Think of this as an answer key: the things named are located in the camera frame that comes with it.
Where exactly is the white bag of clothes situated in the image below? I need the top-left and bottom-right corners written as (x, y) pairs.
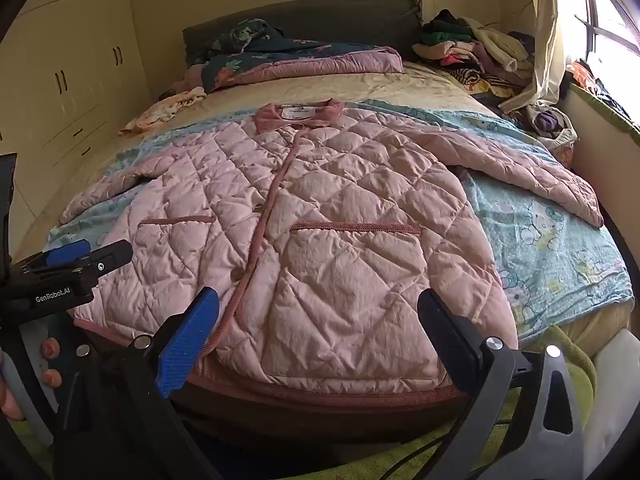
top-left (522, 105), bottom-right (580, 150)

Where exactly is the white plastic object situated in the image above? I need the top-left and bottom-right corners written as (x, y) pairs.
top-left (582, 330), bottom-right (638, 480)

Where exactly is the grey headboard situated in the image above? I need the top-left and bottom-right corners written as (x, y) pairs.
top-left (182, 0), bottom-right (423, 63)

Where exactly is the colourful cloth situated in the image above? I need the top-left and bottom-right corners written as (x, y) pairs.
top-left (567, 60), bottom-right (640, 131)

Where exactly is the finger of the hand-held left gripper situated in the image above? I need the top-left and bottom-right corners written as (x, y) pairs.
top-left (70, 239), bottom-right (134, 283)
top-left (10, 239), bottom-right (92, 272)

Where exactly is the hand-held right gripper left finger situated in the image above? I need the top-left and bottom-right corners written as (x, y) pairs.
top-left (52, 286), bottom-right (221, 480)

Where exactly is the green fuzzy blanket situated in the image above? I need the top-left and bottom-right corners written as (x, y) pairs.
top-left (10, 325), bottom-right (598, 480)

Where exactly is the peach floral garment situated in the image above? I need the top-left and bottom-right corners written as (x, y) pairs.
top-left (119, 86), bottom-right (207, 136)

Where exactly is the dark floral quilt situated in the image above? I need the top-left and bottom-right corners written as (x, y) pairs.
top-left (185, 19), bottom-right (405, 93)

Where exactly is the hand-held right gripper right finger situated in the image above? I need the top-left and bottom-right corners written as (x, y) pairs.
top-left (416, 288), bottom-right (587, 480)

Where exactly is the cream wardrobe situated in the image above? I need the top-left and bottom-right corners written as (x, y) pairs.
top-left (0, 0), bottom-right (153, 241)

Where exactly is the bed with beige sheet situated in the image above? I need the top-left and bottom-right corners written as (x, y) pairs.
top-left (10, 57), bottom-right (636, 441)

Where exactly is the pink quilted jacket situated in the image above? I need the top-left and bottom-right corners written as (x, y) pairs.
top-left (59, 100), bottom-right (604, 395)

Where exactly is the pile of clothes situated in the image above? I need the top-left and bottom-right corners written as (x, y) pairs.
top-left (412, 8), bottom-right (538, 98)

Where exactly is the blue cartoon print blanket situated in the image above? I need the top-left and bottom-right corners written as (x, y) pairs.
top-left (47, 97), bottom-right (632, 351)

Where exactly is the black cable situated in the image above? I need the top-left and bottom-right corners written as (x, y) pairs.
top-left (345, 425), bottom-right (471, 480)

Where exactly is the window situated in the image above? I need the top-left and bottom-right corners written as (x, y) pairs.
top-left (565, 0), bottom-right (640, 111)

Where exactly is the person's left hand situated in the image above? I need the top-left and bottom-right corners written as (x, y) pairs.
top-left (0, 337), bottom-right (62, 422)

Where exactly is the cream curtain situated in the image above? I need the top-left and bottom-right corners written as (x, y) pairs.
top-left (499, 0), bottom-right (573, 115)

